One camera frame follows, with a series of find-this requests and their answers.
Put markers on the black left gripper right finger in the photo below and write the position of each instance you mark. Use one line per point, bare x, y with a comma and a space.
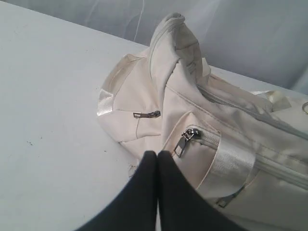
181, 208

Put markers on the cream fabric duffel bag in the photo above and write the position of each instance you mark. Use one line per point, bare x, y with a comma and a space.
246, 153

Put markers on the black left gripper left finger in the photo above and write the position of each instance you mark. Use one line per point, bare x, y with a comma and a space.
135, 207

